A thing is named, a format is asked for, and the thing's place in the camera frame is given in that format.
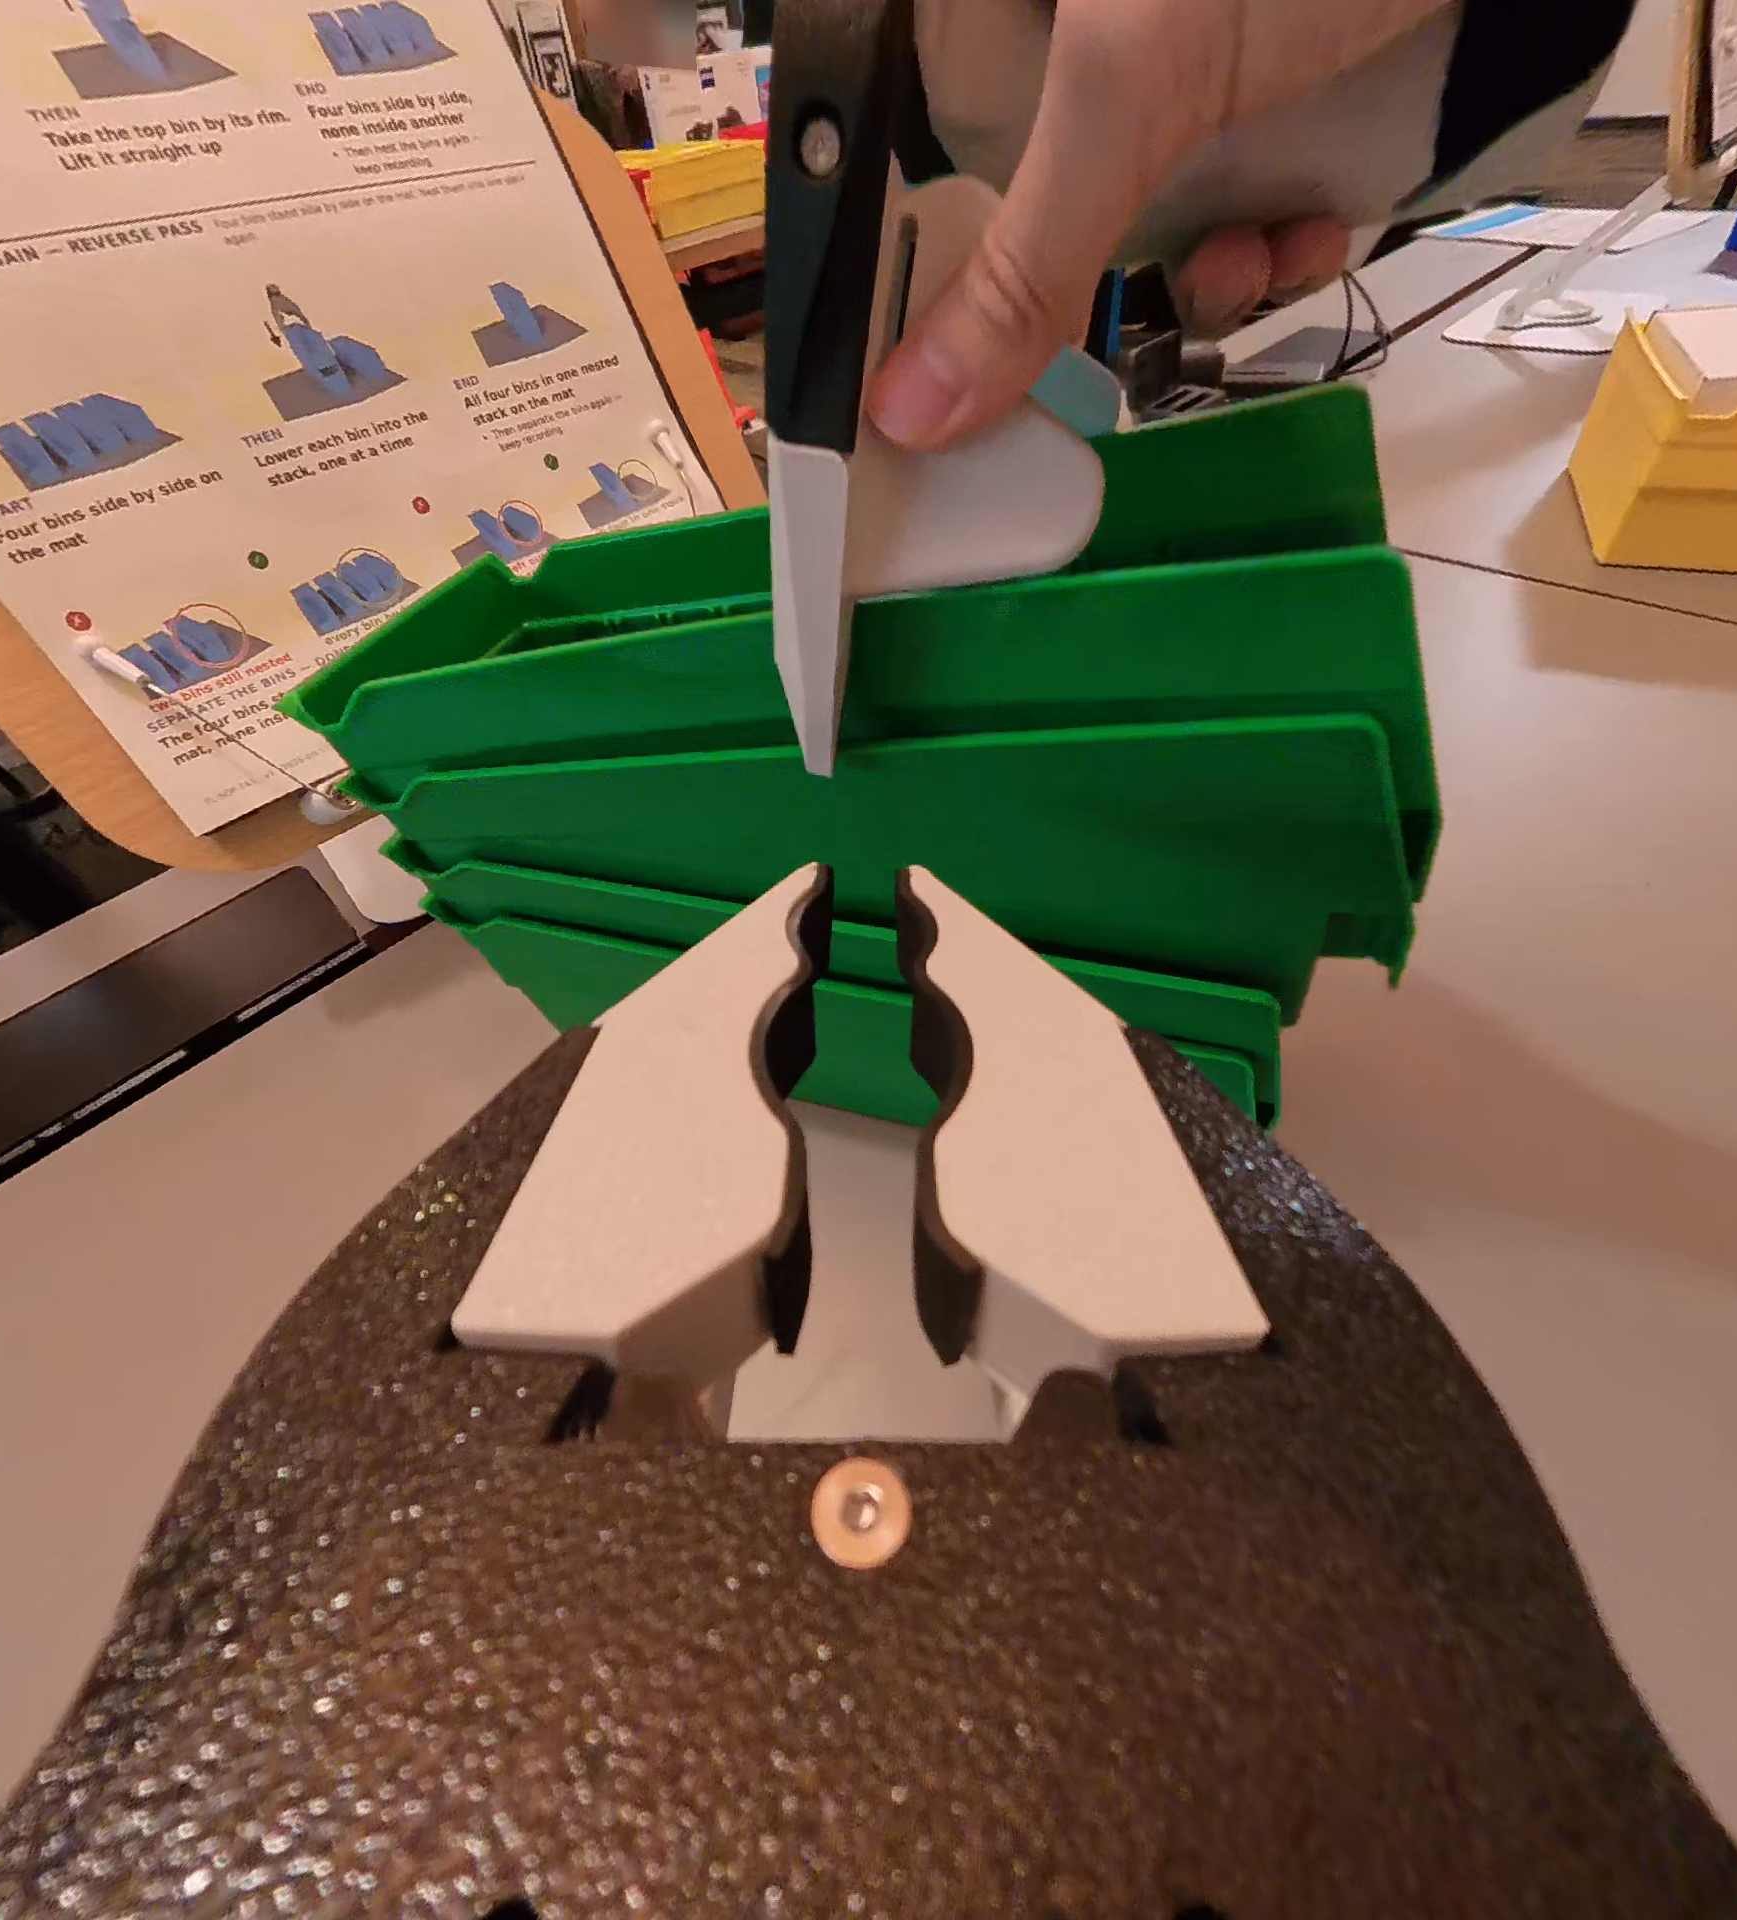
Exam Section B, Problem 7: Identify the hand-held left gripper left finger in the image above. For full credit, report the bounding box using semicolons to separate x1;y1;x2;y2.
447;858;831;1428

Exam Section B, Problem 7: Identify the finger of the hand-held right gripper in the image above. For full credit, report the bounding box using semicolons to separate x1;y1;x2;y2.
766;438;861;782

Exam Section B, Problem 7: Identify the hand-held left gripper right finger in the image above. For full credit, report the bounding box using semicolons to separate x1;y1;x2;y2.
894;863;1274;1428

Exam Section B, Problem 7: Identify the person's right hand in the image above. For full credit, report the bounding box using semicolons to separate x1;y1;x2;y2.
872;0;1462;452

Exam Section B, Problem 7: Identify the yellow plastic bin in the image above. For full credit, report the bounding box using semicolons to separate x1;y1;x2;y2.
617;142;769;243
1566;301;1737;607

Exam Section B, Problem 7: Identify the white and blue box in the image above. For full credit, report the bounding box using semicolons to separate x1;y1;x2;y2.
641;45;774;149

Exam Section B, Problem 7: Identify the printed instruction sheet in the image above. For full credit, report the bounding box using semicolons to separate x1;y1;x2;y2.
0;0;732;840

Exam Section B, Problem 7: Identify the blue and white paper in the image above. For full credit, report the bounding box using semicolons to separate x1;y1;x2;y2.
1414;202;1717;254

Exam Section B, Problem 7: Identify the black desk cable cover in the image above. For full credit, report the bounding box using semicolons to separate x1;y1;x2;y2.
0;863;365;1240

